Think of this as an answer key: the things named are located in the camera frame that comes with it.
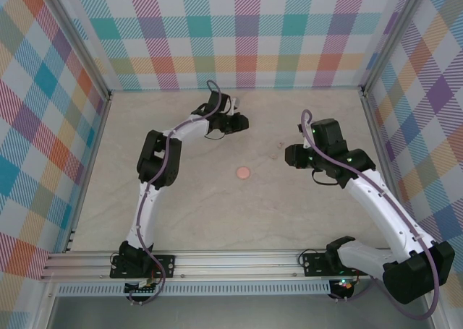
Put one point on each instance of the pink round earbud case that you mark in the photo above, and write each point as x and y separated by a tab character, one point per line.
242	172

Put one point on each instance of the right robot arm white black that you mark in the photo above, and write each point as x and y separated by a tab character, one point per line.
376	213

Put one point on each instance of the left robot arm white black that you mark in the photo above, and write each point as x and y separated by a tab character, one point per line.
159	155

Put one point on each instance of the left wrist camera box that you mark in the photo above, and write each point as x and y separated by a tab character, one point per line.
235	103

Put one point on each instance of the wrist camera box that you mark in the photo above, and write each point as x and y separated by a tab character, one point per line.
235	103
300	126

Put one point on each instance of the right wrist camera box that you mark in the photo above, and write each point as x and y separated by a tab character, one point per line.
300	126

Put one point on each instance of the aluminium table side rail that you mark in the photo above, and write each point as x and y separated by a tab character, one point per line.
94	148
379	144

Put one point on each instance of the aluminium frame post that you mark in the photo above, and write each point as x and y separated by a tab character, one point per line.
76	43
392	36

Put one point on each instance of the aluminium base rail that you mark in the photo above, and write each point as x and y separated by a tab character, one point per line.
235	265

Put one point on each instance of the aluminium frame leg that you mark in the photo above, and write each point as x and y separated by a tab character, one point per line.
427	289
45	307

